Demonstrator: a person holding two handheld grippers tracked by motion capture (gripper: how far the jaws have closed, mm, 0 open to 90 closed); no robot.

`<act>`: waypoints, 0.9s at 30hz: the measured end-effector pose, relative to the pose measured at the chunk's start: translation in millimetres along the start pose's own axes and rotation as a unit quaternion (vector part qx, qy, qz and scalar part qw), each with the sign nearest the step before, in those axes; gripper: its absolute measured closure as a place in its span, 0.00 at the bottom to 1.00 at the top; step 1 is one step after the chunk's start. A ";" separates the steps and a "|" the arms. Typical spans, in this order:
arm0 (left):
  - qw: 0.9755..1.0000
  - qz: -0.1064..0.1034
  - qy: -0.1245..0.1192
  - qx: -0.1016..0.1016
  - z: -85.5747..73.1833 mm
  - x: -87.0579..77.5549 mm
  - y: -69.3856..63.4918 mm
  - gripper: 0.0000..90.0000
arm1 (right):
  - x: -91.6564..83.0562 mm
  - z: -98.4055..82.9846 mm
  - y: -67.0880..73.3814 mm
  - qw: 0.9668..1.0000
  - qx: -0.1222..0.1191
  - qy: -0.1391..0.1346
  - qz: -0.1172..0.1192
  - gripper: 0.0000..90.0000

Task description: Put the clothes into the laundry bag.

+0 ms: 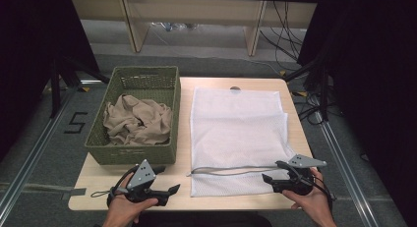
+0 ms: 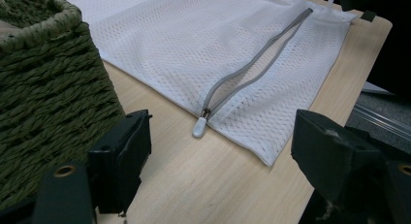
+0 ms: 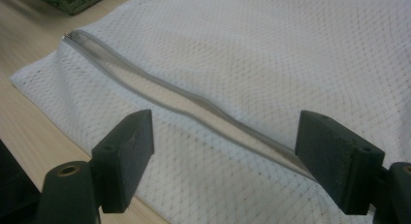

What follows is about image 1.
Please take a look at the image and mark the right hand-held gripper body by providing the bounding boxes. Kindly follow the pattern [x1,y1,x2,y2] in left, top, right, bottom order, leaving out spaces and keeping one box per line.
[270,153,328,197]

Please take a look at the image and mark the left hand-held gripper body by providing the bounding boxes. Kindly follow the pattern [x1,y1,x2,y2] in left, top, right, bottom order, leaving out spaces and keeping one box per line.
[124,158,169,207]

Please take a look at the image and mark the black curtain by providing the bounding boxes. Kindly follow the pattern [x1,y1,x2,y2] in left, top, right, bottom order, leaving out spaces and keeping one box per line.
[0,0,101,162]
[296,0,417,227]

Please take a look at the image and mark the clear plastic wrap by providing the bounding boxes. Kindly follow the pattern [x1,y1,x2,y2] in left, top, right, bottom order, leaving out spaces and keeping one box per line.
[151,22,199,32]

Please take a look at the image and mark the black metal stand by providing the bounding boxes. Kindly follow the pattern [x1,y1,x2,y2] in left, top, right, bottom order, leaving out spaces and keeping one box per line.
[283,56,330,123]
[48,49,111,120]

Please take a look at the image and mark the light wooden shelf unit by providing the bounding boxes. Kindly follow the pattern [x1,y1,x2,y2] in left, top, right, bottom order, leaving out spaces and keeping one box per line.
[69,0,319,57]

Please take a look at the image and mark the hanging black cable bundle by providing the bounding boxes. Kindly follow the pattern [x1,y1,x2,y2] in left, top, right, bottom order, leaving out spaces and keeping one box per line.
[259,0,304,71]

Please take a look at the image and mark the person's left hand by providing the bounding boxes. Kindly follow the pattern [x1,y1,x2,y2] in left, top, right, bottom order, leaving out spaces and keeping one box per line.
[107,172,160,226]

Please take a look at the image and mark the black floor cables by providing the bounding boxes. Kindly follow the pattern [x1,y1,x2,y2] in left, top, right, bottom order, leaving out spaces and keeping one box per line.
[293,92,343,127]

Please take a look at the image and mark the green woven basket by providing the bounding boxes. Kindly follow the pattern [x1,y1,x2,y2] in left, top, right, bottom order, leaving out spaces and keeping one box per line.
[84,65,182,166]

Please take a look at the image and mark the grey cord loop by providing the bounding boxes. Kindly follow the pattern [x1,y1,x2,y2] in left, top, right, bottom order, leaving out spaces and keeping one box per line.
[90,189,114,199]

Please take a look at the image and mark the person's dark clothing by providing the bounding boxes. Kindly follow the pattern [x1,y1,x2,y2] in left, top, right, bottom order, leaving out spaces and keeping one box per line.
[139,211,273,227]

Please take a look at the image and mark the person's right hand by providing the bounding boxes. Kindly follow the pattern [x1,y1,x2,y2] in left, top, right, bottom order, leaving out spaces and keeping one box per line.
[282,167,332,222]

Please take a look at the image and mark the beige cloth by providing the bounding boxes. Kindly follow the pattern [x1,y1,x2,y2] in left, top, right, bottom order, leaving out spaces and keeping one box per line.
[102,93,174,146]

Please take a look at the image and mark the white mesh laundry bag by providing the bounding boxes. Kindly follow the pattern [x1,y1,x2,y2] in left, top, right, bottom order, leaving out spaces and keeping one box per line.
[187,86,298,198]

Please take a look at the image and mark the aluminium floor rail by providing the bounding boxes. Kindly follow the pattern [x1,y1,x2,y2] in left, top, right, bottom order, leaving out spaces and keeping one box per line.
[314,112,382,227]
[0,85,78,218]

